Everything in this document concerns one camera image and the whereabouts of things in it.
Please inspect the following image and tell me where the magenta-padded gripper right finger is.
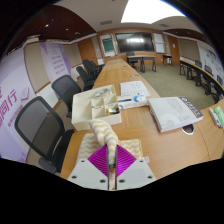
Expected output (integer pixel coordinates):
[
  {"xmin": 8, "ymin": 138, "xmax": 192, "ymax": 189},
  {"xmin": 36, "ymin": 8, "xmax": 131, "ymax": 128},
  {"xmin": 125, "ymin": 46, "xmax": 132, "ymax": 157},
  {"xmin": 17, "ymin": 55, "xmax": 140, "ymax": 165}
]
[{"xmin": 114, "ymin": 144, "xmax": 158, "ymax": 191}]

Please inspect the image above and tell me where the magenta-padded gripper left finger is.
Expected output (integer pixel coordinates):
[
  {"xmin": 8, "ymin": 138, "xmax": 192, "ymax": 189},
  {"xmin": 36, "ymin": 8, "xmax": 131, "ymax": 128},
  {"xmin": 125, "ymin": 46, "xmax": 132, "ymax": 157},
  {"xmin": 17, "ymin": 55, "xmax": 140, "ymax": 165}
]
[{"xmin": 67, "ymin": 143, "xmax": 111, "ymax": 191}]

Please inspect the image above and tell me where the cream yellow zigzag towel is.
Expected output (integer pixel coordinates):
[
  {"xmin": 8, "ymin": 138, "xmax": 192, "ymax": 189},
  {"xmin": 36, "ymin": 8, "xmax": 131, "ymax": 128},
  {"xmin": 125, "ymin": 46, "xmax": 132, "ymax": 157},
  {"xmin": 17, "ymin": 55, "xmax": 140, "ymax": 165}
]
[{"xmin": 76, "ymin": 118, "xmax": 151, "ymax": 191}]

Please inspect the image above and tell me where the white divided organizer box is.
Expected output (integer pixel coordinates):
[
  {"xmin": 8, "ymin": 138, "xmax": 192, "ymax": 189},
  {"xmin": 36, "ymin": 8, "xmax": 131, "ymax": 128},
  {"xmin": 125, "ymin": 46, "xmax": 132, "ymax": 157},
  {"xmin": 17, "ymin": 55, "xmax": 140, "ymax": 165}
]
[{"xmin": 70, "ymin": 84, "xmax": 123, "ymax": 132}]

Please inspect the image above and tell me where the black mesh office chair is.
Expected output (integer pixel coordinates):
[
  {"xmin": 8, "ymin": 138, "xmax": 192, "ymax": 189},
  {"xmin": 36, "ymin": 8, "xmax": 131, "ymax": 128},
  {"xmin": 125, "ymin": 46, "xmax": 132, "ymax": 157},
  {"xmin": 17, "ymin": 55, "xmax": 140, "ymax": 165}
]
[
  {"xmin": 13, "ymin": 96, "xmax": 75, "ymax": 175},
  {"xmin": 50, "ymin": 74, "xmax": 83, "ymax": 119}
]

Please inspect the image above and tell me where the blue and white leaflet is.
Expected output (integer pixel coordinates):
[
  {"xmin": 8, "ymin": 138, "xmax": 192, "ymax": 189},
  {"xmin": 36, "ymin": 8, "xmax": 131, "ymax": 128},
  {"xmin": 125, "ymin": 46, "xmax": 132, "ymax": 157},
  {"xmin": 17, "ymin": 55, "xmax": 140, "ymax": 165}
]
[{"xmin": 116, "ymin": 93, "xmax": 148, "ymax": 111}]

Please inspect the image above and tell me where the small dark round bowl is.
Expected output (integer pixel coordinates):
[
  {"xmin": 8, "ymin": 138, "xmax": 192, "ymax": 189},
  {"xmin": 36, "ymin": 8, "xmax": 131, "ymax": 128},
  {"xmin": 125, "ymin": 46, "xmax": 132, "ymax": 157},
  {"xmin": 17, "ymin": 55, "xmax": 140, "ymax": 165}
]
[{"xmin": 181, "ymin": 123, "xmax": 196, "ymax": 136}]

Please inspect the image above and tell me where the white thick book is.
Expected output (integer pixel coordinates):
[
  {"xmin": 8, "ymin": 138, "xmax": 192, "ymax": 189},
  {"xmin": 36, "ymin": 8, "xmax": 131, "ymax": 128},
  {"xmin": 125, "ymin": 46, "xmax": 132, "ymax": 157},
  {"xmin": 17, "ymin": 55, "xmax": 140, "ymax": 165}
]
[{"xmin": 147, "ymin": 96, "xmax": 205, "ymax": 134}]

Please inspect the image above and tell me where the white paper sheet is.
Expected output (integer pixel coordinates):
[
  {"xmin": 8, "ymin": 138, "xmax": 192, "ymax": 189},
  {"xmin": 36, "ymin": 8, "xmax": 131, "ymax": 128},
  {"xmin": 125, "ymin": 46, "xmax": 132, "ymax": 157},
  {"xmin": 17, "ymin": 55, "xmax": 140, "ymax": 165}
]
[{"xmin": 119, "ymin": 80, "xmax": 151, "ymax": 99}]

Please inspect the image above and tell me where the white marker pack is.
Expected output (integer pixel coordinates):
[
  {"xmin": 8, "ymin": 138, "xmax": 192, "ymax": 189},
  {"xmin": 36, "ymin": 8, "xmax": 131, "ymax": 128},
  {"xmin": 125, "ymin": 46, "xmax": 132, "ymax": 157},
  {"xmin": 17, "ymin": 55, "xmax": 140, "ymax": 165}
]
[{"xmin": 207, "ymin": 107, "xmax": 223, "ymax": 130}]

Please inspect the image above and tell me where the row of black office chairs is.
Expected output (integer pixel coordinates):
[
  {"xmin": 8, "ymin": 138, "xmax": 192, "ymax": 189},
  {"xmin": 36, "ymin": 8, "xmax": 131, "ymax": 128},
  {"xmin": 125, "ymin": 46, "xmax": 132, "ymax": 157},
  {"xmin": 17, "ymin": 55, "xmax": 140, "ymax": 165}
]
[{"xmin": 75, "ymin": 58, "xmax": 105, "ymax": 91}]

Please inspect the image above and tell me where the dark desk with black legs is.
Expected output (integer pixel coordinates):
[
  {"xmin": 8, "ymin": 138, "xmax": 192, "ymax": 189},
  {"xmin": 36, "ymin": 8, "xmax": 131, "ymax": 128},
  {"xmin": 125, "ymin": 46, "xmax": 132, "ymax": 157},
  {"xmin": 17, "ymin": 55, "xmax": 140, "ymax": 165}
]
[{"xmin": 126, "ymin": 54, "xmax": 158, "ymax": 74}]

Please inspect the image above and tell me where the purple and white standing banner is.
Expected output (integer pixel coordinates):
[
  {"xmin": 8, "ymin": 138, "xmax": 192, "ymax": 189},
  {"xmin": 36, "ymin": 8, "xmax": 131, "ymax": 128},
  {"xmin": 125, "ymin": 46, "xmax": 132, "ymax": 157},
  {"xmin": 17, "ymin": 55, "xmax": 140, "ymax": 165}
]
[{"xmin": 39, "ymin": 41, "xmax": 73, "ymax": 85}]

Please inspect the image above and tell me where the small dark side table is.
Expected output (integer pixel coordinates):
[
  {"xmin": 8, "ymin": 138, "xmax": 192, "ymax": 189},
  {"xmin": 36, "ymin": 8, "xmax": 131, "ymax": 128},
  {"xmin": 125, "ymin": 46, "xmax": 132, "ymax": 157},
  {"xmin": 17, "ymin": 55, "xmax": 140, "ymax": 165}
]
[{"xmin": 161, "ymin": 53, "xmax": 175, "ymax": 67}]

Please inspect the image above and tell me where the brown wooden door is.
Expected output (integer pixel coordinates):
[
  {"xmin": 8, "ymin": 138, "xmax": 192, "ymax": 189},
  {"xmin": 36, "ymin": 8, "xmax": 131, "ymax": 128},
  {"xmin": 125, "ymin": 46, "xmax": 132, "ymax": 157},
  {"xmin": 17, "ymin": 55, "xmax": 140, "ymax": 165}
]
[{"xmin": 76, "ymin": 37, "xmax": 100, "ymax": 66}]

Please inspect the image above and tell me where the group of black chairs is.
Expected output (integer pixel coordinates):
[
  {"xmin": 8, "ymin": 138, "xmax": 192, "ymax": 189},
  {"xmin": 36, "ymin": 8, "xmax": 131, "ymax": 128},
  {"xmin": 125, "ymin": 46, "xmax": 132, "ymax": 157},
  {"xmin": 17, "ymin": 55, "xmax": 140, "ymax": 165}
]
[{"xmin": 179, "ymin": 58, "xmax": 224, "ymax": 105}]

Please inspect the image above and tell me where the long curved wooden table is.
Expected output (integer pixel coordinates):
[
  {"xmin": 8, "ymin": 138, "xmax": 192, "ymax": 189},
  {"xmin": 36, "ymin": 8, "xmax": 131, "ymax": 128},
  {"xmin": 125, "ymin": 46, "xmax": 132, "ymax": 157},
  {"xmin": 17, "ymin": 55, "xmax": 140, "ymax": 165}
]
[{"xmin": 179, "ymin": 56, "xmax": 224, "ymax": 98}]

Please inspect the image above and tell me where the whiteboard with green panel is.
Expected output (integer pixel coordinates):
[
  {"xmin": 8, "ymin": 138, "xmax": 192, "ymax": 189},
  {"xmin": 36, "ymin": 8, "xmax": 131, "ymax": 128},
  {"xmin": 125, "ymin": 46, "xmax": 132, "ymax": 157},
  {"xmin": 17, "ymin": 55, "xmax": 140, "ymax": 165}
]
[{"xmin": 99, "ymin": 33, "xmax": 117, "ymax": 58}]

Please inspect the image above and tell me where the plain white whiteboard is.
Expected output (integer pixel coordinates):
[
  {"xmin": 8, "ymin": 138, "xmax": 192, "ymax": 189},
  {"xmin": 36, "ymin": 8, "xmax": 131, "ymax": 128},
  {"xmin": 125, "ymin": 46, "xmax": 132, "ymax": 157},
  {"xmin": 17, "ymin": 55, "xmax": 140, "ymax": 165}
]
[{"xmin": 152, "ymin": 32, "xmax": 166, "ymax": 54}]

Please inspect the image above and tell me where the bright ceiling light panel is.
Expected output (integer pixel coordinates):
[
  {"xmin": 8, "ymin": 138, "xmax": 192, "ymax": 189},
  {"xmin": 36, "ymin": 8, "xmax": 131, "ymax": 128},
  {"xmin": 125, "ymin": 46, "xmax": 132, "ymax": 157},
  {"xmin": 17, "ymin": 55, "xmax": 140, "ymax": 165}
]
[{"xmin": 120, "ymin": 0, "xmax": 186, "ymax": 25}]

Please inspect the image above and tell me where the purple white wall banner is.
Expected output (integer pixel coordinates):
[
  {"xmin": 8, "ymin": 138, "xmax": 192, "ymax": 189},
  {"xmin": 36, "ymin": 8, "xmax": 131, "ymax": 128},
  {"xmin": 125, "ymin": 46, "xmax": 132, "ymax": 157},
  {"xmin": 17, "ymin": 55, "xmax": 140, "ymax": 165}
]
[{"xmin": 0, "ymin": 46, "xmax": 43, "ymax": 164}]

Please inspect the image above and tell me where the large black wall screen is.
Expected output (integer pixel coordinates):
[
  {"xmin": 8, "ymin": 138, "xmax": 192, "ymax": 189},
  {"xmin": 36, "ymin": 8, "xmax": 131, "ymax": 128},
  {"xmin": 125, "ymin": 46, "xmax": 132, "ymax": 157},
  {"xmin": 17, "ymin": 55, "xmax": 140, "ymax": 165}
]
[{"xmin": 114, "ymin": 31, "xmax": 155, "ymax": 54}]

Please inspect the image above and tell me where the colourful wall poster board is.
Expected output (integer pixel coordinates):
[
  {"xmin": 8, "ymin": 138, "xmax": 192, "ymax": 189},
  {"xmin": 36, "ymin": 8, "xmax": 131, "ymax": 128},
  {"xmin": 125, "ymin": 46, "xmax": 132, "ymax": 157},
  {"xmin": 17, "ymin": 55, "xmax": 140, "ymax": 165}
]
[{"xmin": 197, "ymin": 41, "xmax": 224, "ymax": 78}]

